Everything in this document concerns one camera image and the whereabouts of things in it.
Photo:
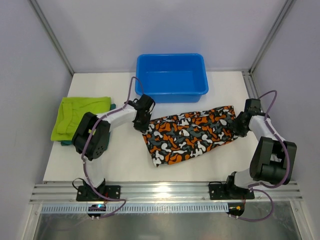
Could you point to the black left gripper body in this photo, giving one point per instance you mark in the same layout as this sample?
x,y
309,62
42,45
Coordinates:
x,y
140,122

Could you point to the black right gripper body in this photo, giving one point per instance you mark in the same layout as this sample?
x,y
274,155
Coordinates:
x,y
239,125

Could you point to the orange black patterned shorts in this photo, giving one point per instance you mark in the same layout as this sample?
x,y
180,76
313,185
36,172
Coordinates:
x,y
177,138

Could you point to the lime green shorts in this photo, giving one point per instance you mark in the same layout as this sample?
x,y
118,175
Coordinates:
x,y
71,111

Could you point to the dark green shorts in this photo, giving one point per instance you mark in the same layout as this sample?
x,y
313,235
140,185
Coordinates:
x,y
69,142

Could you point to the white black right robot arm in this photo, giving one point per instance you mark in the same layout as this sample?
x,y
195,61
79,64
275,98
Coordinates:
x,y
273,160

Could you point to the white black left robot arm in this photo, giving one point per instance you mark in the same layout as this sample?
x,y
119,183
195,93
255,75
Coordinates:
x,y
91,139

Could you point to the blue plastic bin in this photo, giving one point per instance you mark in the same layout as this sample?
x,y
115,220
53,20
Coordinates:
x,y
171,78

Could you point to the right controller board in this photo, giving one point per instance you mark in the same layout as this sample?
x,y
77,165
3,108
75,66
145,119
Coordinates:
x,y
235,209

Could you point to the controller board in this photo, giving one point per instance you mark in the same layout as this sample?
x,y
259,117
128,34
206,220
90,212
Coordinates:
x,y
95,211
235,209

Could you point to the left controller board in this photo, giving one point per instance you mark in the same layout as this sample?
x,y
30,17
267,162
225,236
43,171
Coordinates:
x,y
95,211

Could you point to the right side aluminium rail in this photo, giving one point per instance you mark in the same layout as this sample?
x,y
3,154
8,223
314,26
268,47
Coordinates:
x,y
250,84

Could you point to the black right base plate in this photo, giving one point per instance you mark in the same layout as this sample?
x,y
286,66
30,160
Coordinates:
x,y
223,191

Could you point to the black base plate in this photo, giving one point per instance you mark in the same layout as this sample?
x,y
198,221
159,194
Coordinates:
x,y
223,191
86,194

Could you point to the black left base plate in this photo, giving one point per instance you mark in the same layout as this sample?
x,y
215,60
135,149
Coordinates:
x,y
86,194

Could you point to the aluminium mounting rail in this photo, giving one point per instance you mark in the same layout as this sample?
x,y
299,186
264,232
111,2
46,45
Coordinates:
x,y
153,192

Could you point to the grey slotted cable duct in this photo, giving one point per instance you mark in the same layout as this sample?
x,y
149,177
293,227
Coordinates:
x,y
139,208

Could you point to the right aluminium frame post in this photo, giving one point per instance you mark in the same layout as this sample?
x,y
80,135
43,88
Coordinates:
x,y
283,13

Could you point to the aluminium frame post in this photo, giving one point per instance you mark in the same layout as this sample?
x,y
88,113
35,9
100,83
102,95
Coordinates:
x,y
283,13
51,35

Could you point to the left aluminium frame post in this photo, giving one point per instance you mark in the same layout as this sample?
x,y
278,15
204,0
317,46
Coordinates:
x,y
51,35

